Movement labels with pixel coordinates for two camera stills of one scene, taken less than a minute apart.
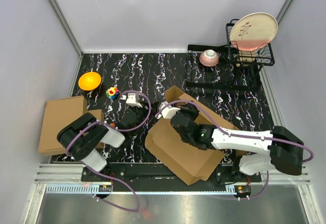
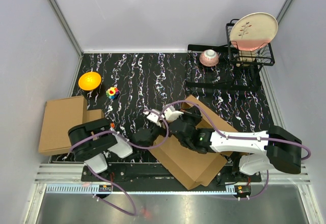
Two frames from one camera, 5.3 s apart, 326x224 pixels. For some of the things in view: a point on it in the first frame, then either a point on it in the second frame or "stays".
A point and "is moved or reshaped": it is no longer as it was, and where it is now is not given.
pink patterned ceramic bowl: [209, 58] stays
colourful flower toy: [112, 92] stays
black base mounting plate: [153, 173] stays
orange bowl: [89, 81] stays
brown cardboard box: [191, 163] is moved or reshaped
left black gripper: [145, 111] to [163, 133]
